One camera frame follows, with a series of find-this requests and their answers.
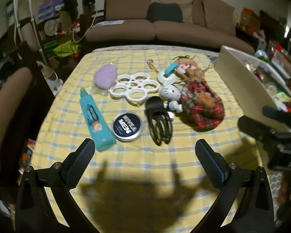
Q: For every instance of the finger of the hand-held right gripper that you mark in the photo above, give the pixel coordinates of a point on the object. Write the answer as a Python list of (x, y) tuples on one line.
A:
[(275, 112), (253, 128)]

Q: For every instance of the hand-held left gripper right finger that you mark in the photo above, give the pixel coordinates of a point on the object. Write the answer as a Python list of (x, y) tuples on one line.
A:
[(208, 161)]

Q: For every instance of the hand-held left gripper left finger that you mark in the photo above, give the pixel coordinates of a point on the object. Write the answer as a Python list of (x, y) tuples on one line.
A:
[(81, 159)]

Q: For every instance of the teal squeeze tube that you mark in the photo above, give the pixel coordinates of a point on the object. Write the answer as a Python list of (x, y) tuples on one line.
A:
[(94, 121)]

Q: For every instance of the white storage box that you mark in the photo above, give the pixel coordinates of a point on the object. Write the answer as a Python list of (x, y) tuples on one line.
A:
[(237, 82)]

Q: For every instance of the blue round tin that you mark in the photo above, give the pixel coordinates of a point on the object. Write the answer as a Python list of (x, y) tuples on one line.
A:
[(126, 127)]

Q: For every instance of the black hair claw clip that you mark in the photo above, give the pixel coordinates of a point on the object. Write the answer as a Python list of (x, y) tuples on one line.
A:
[(157, 123)]

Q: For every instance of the white cat figurine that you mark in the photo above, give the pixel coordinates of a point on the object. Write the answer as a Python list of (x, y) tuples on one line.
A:
[(169, 92)]

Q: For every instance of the teal clip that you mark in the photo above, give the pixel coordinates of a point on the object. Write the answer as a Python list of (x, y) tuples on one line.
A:
[(171, 68)]

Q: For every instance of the rag doll in plaid dress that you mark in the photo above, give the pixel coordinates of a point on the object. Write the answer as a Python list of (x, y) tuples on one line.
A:
[(203, 106)]

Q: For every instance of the yellow checked tablecloth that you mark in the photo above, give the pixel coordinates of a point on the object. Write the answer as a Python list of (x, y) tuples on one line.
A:
[(140, 170)]

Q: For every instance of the white slippers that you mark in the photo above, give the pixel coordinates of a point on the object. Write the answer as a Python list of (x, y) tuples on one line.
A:
[(52, 80)]

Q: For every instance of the purple pouch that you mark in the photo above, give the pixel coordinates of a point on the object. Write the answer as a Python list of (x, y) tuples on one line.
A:
[(104, 76)]

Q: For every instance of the brown chair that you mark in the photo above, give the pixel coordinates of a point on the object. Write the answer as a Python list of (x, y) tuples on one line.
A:
[(7, 106)]

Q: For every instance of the green bag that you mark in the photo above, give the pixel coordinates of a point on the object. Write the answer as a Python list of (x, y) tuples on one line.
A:
[(63, 49)]

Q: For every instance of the brown sofa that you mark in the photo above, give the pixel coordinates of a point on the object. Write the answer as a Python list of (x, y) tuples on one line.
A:
[(135, 31)]

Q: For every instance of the paper sheet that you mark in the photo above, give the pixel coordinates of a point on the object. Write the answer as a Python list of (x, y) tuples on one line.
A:
[(109, 22)]

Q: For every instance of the dark cushion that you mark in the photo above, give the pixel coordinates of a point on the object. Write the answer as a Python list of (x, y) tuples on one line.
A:
[(164, 12)]

